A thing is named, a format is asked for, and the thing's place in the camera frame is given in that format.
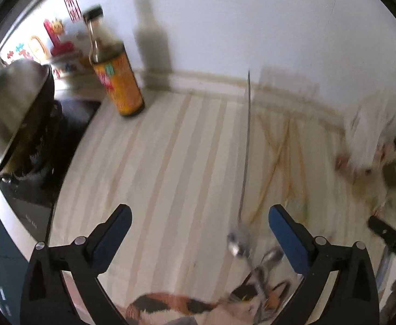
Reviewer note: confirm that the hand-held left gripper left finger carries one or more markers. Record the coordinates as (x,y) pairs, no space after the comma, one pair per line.
(115,227)

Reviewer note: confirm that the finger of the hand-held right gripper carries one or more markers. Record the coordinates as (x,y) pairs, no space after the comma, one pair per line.
(392,238)

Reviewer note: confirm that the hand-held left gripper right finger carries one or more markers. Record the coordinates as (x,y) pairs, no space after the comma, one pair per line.
(284,230)

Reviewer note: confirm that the small metal spoon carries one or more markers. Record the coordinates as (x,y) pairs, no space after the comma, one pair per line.
(271,258)

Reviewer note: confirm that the wooden chopstick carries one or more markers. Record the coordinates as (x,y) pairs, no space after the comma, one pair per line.
(300,159)
(275,162)
(275,152)

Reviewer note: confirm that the calico cat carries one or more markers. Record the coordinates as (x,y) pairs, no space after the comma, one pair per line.
(191,306)

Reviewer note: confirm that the white calico plush right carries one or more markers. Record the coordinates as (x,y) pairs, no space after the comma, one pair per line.
(367,132)

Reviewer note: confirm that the black wok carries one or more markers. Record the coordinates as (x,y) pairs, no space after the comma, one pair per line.
(37,142)

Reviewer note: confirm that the black glass stove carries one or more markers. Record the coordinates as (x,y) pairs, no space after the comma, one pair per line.
(76,118)

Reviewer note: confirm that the yellow label sauce bottle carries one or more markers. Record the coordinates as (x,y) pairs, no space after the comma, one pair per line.
(116,74)

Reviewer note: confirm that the steel wok pan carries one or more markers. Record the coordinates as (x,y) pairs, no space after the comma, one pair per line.
(13,108)

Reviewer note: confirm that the white printed container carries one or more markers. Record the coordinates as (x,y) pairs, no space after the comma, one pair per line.
(67,65)

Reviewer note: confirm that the red hanging decoration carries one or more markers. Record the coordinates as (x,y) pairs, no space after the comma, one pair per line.
(58,35)

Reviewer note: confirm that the red and white sign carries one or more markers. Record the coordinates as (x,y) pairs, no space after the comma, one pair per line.
(72,6)

